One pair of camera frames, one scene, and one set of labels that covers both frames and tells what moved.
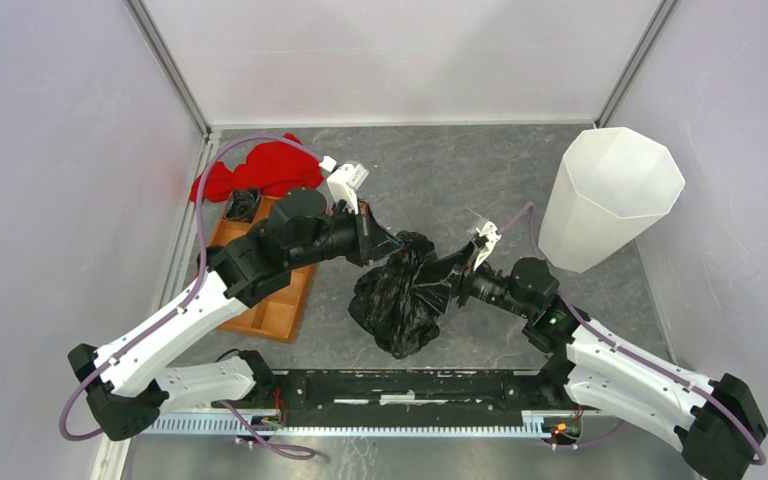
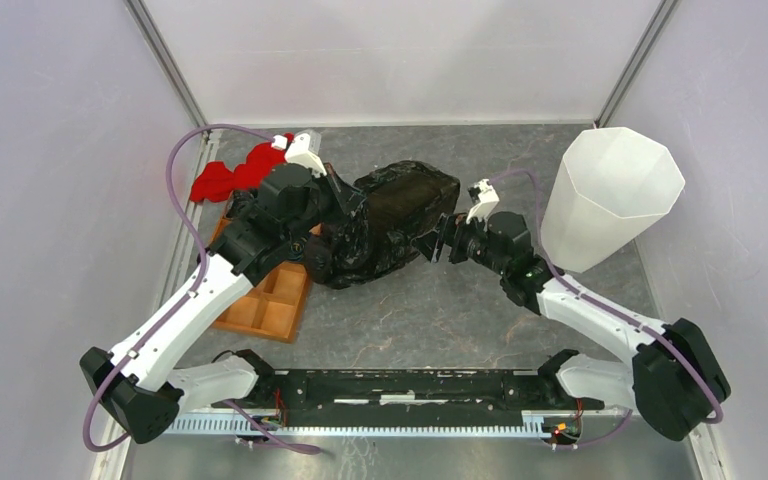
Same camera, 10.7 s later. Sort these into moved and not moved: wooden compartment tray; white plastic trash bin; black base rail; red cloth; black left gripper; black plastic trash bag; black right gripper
Moved: black right gripper; black plastic trash bag; black left gripper
Not moved: wooden compartment tray; black base rail; red cloth; white plastic trash bin
